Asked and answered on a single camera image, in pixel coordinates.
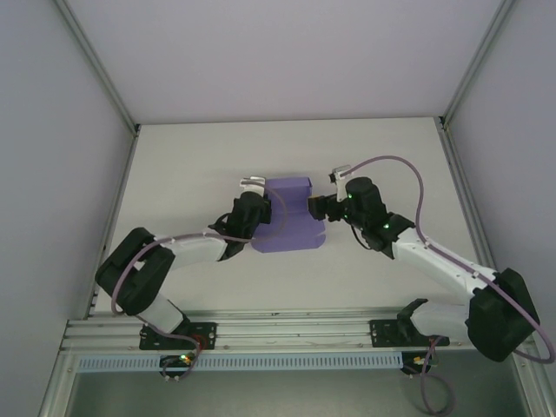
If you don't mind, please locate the purple paper box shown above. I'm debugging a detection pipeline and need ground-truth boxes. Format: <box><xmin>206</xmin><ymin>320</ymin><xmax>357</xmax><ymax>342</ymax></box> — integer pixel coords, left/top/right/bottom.
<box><xmin>250</xmin><ymin>175</ymin><xmax>328</xmax><ymax>254</ymax></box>

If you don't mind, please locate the black left controller board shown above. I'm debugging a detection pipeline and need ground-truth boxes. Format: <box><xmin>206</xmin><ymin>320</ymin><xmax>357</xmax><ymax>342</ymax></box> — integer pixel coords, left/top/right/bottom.
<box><xmin>159</xmin><ymin>354</ymin><xmax>195</xmax><ymax>383</ymax></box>

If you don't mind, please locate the black controller board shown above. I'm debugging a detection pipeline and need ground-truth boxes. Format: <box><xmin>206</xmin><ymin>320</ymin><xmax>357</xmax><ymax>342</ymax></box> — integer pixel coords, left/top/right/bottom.
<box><xmin>401</xmin><ymin>351</ymin><xmax>440</xmax><ymax>377</ymax></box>
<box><xmin>159</xmin><ymin>354</ymin><xmax>195</xmax><ymax>383</ymax></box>

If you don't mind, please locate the black right controller board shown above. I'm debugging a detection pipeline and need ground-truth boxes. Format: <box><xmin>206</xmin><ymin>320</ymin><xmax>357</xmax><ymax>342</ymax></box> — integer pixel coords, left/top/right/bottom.
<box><xmin>401</xmin><ymin>351</ymin><xmax>440</xmax><ymax>377</ymax></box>

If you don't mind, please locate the grey metal panel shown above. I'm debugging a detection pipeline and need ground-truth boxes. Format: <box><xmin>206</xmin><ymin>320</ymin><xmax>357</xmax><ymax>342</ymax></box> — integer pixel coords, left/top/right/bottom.
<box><xmin>69</xmin><ymin>371</ymin><xmax>525</xmax><ymax>417</ymax></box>

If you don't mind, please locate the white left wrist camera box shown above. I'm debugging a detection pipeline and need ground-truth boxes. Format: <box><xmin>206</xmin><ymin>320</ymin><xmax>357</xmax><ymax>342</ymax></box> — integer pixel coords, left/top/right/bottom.
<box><xmin>238</xmin><ymin>175</ymin><xmax>267</xmax><ymax>193</ymax></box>

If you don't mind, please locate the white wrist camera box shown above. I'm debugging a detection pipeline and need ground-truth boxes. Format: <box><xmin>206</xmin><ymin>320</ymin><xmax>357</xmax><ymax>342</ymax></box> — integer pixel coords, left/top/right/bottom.
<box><xmin>328</xmin><ymin>164</ymin><xmax>352</xmax><ymax>186</ymax></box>
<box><xmin>238</xmin><ymin>175</ymin><xmax>267</xmax><ymax>193</ymax></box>

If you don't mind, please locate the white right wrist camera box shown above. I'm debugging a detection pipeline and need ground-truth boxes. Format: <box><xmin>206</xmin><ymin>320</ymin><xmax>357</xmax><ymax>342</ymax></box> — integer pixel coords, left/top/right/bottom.
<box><xmin>328</xmin><ymin>164</ymin><xmax>352</xmax><ymax>186</ymax></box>

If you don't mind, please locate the aluminium table side rail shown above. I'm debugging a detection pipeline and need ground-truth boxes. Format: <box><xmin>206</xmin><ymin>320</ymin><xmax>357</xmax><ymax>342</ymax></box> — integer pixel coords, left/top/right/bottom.
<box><xmin>436</xmin><ymin>116</ymin><xmax>509</xmax><ymax>314</ymax></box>
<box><xmin>89</xmin><ymin>125</ymin><xmax>140</xmax><ymax>318</ymax></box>

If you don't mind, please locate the aluminium mounting rail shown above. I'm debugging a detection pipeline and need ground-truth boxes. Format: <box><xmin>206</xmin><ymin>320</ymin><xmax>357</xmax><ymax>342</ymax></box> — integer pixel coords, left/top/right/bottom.
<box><xmin>60</xmin><ymin>308</ymin><xmax>533</xmax><ymax>353</ymax></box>

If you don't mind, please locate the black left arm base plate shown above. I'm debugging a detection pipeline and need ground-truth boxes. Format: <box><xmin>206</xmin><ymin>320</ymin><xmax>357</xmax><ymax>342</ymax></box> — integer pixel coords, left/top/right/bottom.
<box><xmin>138</xmin><ymin>321</ymin><xmax>218</xmax><ymax>351</ymax></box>

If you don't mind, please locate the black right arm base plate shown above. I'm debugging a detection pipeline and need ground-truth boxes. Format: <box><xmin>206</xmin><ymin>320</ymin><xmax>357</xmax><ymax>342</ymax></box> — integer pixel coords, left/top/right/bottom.
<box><xmin>369</xmin><ymin>319</ymin><xmax>449</xmax><ymax>348</ymax></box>

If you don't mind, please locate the aluminium frame post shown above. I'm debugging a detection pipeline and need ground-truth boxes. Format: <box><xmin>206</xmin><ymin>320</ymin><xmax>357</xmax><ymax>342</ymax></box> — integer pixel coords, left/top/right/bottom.
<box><xmin>54</xmin><ymin>0</ymin><xmax>141</xmax><ymax>136</ymax></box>
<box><xmin>438</xmin><ymin>0</ymin><xmax>520</xmax><ymax>129</ymax></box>

